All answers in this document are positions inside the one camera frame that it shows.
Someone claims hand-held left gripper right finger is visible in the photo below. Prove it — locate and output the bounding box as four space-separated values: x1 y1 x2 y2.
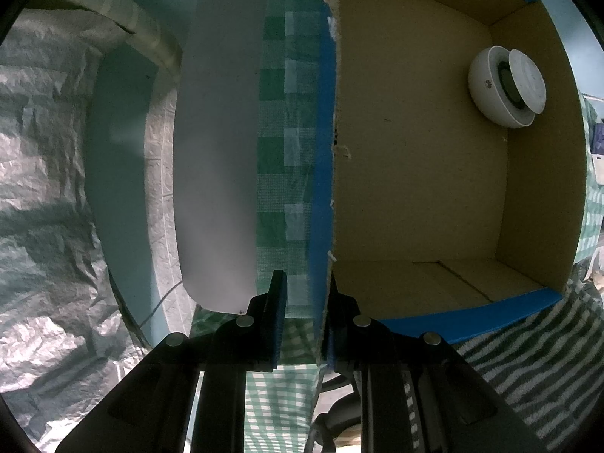
321 274 550 453

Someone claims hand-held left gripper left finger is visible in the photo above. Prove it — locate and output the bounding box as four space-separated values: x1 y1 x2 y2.
54 270 288 453

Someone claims blue cardboard box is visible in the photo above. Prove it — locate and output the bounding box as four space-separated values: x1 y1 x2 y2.
302 0 590 364

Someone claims black curved object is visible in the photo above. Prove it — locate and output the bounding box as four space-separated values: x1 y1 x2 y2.
309 372 364 453

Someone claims green checkered tablecloth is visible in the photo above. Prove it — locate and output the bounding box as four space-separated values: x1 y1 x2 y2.
189 0 604 453

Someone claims white paper sheet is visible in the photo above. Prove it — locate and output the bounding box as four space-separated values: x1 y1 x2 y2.
172 0 279 315

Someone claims green striped towel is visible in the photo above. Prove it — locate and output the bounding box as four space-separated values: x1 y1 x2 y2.
453 264 604 453

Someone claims light blue panel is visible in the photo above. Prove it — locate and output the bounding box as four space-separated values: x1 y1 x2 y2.
85 47 163 346

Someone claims crinkled silver foil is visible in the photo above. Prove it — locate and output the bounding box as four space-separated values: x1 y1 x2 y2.
0 9 159 449

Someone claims white round device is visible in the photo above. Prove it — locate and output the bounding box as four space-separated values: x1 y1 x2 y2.
468 46 547 129

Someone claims small white blue box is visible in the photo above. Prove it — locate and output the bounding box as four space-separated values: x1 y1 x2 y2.
592 122 604 176

